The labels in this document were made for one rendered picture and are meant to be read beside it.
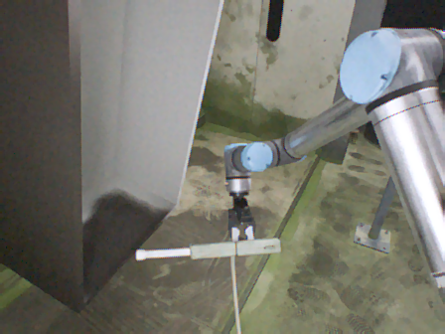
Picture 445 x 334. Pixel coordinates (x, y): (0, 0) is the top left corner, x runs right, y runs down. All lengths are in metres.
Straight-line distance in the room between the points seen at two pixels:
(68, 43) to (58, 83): 0.08
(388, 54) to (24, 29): 0.60
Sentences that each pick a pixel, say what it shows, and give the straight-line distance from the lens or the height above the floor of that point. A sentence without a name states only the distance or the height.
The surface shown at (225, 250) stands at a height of 0.57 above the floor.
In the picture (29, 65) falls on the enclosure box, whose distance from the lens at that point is 0.71.
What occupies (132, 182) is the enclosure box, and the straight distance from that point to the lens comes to 1.59.
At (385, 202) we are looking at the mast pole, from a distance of 2.09.
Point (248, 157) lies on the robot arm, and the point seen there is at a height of 0.87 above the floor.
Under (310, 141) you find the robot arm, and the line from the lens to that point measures 1.01.
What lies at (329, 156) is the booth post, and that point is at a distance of 2.92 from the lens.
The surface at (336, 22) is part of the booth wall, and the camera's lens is 2.63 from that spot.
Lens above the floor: 1.39
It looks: 31 degrees down
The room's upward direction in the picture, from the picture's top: 3 degrees clockwise
